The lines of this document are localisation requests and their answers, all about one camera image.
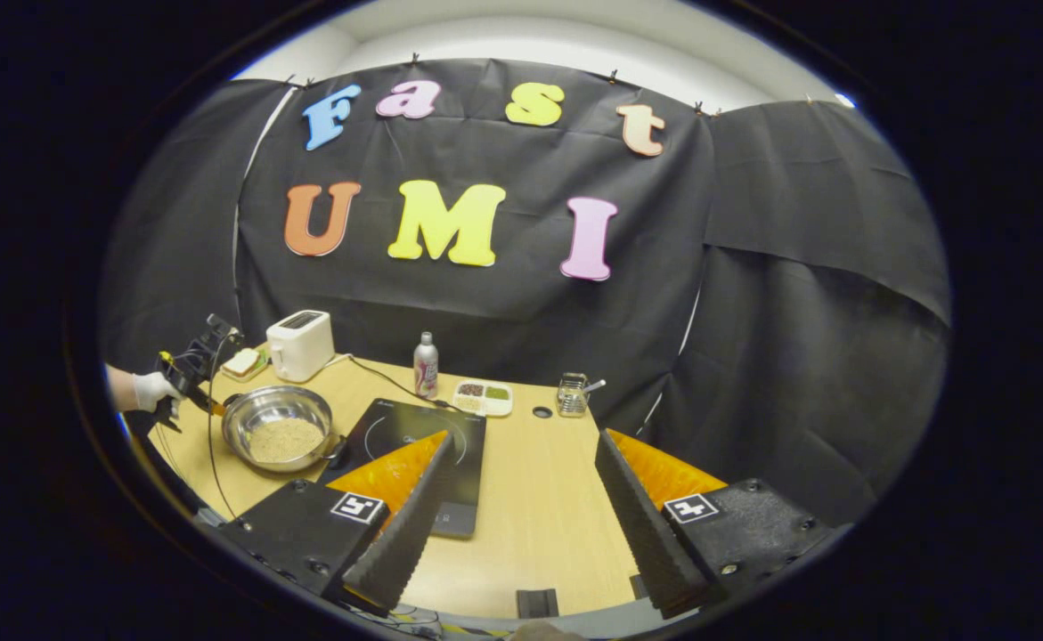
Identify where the white divided tray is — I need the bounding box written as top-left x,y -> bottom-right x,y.
452,378 -> 515,418

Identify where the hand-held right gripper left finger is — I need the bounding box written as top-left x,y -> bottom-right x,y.
218,430 -> 455,617

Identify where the small green plate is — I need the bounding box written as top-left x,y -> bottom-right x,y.
221,347 -> 271,382

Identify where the white toaster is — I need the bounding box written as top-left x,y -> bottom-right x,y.
265,310 -> 337,384

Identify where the black induction cooktop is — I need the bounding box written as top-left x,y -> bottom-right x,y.
321,398 -> 488,540

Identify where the black power cable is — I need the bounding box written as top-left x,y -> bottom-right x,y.
334,354 -> 460,410

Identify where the stainless steel pot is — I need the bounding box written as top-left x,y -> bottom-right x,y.
221,385 -> 350,475

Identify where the pile of pale beans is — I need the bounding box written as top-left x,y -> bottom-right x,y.
248,418 -> 324,464

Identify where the silver drink bottle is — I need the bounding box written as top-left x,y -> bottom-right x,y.
412,332 -> 440,400

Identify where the wire metal utensil holder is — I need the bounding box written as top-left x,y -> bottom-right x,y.
557,372 -> 590,418

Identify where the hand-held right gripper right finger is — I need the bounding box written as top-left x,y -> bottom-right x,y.
594,428 -> 838,620

